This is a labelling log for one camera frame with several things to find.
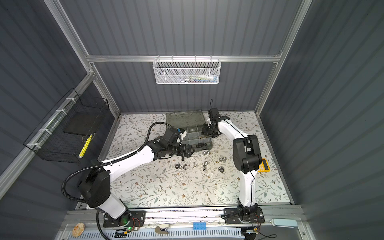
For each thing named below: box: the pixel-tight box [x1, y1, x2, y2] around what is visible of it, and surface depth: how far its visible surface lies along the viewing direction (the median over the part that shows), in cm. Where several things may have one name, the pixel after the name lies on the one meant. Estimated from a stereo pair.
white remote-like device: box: [271, 218, 298, 228], surface depth 72 cm
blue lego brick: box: [193, 222, 207, 231], surface depth 72 cm
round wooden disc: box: [72, 222, 85, 238], surface depth 72 cm
